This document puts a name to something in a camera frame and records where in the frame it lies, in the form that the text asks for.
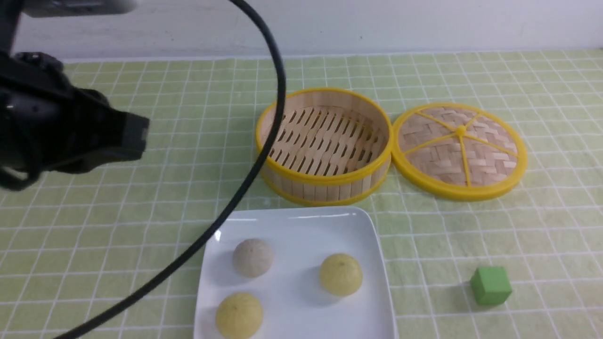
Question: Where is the green cube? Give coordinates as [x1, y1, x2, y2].
[470, 266, 513, 306]

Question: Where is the yellow steamed bun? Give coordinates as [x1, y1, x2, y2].
[215, 292, 264, 339]
[319, 253, 364, 298]

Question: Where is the yellow bamboo steamer lid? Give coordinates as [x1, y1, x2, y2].
[392, 103, 528, 202]

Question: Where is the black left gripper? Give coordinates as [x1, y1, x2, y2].
[0, 52, 150, 191]

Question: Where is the black cable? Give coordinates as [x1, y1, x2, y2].
[54, 0, 287, 339]

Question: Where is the yellow bamboo steamer basket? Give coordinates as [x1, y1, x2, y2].
[261, 88, 393, 206]

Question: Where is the green checkered tablecloth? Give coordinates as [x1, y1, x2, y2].
[0, 50, 603, 339]

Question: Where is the yellow steamed bun front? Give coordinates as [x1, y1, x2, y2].
[215, 292, 264, 339]

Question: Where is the white square plate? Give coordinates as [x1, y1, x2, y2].
[193, 206, 399, 339]

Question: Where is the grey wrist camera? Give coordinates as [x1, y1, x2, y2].
[23, 0, 141, 18]

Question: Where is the white steamed bun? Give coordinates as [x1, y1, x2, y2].
[232, 238, 274, 278]

